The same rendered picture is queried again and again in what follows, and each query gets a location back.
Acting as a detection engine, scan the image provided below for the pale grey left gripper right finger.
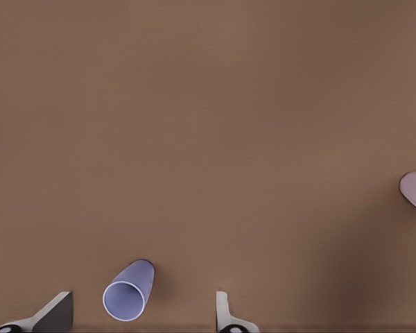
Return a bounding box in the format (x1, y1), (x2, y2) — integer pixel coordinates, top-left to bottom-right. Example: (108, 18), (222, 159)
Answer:
(216, 291), (261, 333)

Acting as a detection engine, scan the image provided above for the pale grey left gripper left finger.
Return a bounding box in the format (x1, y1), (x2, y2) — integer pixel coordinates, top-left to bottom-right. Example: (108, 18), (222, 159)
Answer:
(0, 291), (74, 333)

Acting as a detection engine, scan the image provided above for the purple cup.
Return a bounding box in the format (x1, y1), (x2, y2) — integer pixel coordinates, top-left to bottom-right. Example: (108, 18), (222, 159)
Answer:
(102, 259), (156, 322)

